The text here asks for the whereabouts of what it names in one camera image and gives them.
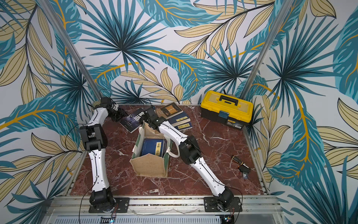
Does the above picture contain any dark wolf cover book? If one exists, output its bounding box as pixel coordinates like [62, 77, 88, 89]
[119, 108, 145, 133]

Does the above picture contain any brown cover book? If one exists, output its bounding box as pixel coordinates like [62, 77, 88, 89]
[156, 103, 183, 119]

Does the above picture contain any green burlap Christmas bag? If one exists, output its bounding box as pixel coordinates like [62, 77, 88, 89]
[130, 122, 180, 178]

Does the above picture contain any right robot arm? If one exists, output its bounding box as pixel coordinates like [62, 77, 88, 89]
[140, 106, 234, 211]

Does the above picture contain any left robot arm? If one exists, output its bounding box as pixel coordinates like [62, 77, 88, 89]
[80, 97, 128, 213]

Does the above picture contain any blue book top stack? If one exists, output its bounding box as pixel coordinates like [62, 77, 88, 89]
[168, 111, 191, 127]

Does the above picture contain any blue book stack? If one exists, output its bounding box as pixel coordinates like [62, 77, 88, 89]
[168, 111, 191, 127]
[175, 122, 193, 132]

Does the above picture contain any blue book middle stack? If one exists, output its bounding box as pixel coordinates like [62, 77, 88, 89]
[175, 122, 193, 132]

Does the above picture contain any yellow black toolbox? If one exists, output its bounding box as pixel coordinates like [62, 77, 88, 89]
[200, 91, 254, 129]

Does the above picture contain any small black gold connector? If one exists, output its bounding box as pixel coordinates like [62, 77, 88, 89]
[231, 155, 251, 179]

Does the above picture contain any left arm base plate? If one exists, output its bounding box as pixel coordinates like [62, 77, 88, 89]
[89, 197, 130, 214]

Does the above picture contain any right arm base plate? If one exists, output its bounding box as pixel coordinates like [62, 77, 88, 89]
[204, 197, 242, 212]

